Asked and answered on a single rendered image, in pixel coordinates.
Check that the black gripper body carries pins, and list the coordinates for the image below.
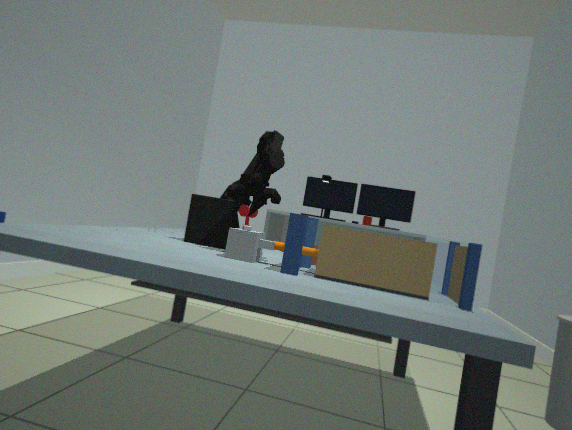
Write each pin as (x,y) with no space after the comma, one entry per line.
(266,193)

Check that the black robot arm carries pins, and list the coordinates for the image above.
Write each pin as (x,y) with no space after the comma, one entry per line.
(268,160)

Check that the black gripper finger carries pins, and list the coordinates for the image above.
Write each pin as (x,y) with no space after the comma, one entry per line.
(258,202)
(244,199)

